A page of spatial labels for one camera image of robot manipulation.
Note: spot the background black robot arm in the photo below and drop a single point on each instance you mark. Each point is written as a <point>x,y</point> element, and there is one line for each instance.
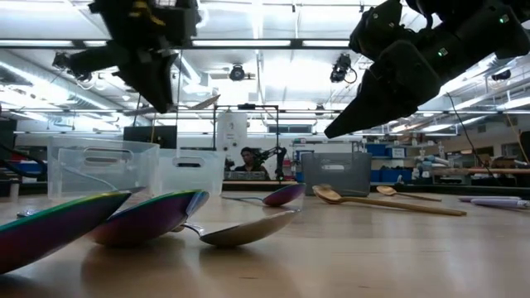
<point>281,161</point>

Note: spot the clear plastic bin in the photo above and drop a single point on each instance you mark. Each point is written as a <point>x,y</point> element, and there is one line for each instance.
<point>136,165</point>
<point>207,174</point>

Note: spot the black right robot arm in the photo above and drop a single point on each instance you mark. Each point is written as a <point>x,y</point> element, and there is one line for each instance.
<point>515,37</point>

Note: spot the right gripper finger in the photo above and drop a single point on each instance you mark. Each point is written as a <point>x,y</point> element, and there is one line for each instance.
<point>381,113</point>
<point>366,97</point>

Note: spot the black monitor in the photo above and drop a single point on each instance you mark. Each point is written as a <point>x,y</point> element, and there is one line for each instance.
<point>149,136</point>

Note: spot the person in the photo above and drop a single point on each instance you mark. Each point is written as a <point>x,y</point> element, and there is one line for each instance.
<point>248,157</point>

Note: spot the gold spoon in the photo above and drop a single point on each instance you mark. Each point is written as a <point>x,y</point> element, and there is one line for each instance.
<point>387,190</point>
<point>331,198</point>

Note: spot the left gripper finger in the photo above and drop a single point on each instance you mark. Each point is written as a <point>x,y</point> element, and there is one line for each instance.
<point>141,80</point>
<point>165,78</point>

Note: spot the blue storage crate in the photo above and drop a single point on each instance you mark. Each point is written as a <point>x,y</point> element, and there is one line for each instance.
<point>377,150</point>
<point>383,176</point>

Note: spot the background wooden table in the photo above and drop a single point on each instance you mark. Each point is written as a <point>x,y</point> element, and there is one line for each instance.
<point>476,170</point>

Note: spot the black ceiling camera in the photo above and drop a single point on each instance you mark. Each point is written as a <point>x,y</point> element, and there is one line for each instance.
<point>237,73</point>

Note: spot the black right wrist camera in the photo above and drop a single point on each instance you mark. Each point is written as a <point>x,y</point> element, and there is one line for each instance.
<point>377,29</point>

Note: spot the black aluminium table frame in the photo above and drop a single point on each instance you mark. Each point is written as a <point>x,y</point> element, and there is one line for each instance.
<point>488,189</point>

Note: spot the gray plastic bin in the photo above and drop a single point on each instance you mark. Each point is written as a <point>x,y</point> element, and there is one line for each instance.
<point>352,178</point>

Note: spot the black ceiling device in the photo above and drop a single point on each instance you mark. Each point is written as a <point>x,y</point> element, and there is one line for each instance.
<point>501,75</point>

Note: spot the black overhead camera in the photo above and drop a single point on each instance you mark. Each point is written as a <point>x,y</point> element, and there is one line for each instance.
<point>340,68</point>

